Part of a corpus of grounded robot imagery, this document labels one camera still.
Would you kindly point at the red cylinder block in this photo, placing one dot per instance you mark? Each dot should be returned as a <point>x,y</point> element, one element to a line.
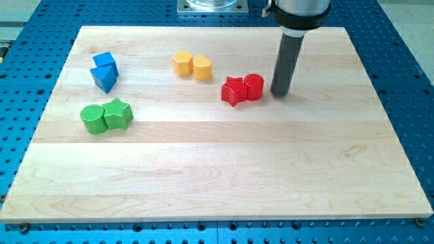
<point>254,84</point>

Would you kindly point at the blue triangle block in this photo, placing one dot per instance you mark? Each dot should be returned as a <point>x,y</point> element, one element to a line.
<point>104,77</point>

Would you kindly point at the light wooden board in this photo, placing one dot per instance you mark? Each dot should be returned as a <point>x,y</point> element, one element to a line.
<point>325,151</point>

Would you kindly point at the green star block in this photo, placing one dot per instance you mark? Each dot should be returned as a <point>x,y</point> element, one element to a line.
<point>117,114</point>

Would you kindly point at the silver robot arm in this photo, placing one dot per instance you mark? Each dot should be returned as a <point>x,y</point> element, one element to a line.
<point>297,17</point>

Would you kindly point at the green cylinder block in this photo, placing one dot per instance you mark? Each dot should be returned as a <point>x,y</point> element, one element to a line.
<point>92,117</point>

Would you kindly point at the yellow heart block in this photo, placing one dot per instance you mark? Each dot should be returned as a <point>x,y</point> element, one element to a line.
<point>202,68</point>

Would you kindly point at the red star block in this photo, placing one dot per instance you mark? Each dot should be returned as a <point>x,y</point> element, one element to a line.
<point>234,90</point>

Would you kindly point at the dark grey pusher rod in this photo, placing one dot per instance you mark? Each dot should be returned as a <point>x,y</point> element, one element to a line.
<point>287,57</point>

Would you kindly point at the blue cube block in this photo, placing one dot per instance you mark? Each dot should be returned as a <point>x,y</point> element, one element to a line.
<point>106,59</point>

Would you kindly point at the yellow hexagon block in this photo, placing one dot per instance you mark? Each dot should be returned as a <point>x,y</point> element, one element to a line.
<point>182,63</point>

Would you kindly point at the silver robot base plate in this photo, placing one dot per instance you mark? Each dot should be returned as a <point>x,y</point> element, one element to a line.
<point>212,6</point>

